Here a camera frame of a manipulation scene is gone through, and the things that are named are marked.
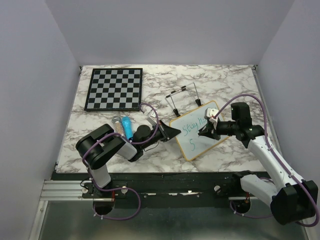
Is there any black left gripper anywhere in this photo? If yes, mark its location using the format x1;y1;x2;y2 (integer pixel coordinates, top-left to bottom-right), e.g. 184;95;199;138
141;119;181;150

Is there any yellow framed whiteboard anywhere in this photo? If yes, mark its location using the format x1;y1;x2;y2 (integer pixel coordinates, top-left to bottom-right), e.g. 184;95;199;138
169;100;229;161

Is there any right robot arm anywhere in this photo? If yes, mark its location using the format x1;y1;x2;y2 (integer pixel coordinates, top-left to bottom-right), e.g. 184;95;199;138
198;102;320;225

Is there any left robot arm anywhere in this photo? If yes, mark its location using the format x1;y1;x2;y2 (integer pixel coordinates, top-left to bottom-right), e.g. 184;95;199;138
75;121;181;198

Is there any blue toy microphone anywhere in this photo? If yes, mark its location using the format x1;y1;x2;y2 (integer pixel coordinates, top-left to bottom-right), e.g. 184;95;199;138
121;116;133;140

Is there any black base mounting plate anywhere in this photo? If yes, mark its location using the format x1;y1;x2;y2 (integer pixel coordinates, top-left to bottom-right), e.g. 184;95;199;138
51;172;250;212

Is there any black white chessboard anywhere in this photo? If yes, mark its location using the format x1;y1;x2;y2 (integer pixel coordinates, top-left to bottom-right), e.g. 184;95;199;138
84;68;143;112

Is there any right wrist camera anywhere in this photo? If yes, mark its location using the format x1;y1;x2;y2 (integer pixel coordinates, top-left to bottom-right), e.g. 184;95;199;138
204;107;219;124

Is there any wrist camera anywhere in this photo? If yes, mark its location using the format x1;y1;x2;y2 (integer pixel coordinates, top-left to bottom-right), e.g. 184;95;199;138
145;110;158;126
204;107;219;124

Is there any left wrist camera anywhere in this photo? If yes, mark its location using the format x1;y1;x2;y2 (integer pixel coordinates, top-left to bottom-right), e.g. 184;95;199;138
145;110;158;126

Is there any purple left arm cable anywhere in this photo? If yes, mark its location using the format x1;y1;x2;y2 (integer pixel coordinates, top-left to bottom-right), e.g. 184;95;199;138
81;102;161;221

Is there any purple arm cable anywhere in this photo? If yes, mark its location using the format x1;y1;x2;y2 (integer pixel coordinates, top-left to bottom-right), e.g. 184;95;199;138
81;102;161;221
212;93;320;228

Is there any wire whiteboard stand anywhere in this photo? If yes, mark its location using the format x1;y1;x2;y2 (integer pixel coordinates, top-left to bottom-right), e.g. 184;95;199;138
164;82;202;117

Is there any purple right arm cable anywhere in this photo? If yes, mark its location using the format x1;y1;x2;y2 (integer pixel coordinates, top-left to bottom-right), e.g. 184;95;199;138
212;93;320;228

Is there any aluminium rail frame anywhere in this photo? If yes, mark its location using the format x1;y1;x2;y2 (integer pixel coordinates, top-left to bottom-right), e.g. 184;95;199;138
30;65;310;240

